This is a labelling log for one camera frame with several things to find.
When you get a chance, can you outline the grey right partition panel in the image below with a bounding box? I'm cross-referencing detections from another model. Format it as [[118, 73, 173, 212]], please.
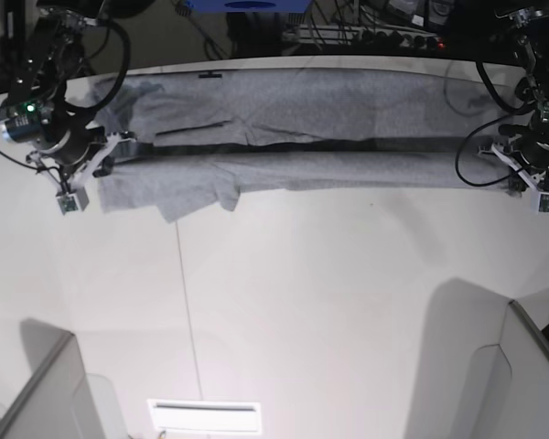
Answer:
[[450, 301, 549, 438]]

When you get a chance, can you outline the black cable image right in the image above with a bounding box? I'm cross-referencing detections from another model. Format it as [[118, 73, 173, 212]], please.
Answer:
[[455, 59, 539, 188]]

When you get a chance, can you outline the black cable image left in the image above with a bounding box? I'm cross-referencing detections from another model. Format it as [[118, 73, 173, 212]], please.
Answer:
[[0, 17, 132, 175]]

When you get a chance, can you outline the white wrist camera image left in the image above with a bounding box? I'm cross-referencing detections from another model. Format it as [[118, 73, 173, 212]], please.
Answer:
[[26, 128, 136, 215]]

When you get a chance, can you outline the grey partition panel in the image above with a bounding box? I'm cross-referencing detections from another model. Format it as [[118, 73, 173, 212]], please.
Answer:
[[0, 331, 106, 438], [450, 301, 549, 438]]

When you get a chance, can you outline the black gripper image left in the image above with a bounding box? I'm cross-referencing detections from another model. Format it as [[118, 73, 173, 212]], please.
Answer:
[[0, 102, 114, 178]]

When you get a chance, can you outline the white power strip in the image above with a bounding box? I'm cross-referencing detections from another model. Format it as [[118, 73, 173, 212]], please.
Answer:
[[282, 25, 446, 50]]

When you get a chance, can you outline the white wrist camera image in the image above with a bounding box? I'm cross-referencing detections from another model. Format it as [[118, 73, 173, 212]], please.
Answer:
[[26, 128, 136, 215], [479, 141, 549, 215]]

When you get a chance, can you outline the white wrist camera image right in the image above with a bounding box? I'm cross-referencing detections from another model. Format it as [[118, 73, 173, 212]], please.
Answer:
[[479, 141, 549, 215]]

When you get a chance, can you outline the grey left partition panel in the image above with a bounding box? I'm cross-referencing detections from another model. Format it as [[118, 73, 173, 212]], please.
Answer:
[[0, 331, 106, 438]]

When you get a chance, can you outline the blue box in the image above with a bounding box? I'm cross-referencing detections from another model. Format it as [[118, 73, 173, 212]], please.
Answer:
[[184, 0, 311, 14]]

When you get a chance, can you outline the grey T-shirt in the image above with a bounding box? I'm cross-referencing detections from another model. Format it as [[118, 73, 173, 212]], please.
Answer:
[[97, 69, 506, 222]]

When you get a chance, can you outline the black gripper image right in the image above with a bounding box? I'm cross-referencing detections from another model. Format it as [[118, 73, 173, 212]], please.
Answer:
[[498, 113, 549, 198]]

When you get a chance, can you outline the black cable image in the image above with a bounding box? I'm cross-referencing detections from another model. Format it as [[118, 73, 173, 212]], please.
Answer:
[[455, 59, 539, 188], [0, 17, 132, 175]]

